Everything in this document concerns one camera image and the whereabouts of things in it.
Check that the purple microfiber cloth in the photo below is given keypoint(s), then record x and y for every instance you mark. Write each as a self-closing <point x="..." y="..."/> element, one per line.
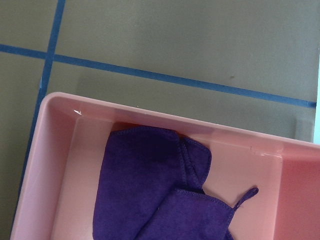
<point x="151" y="188"/>

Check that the pink plastic bin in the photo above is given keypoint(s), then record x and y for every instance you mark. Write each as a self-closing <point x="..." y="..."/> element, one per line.
<point x="60" y="183"/>

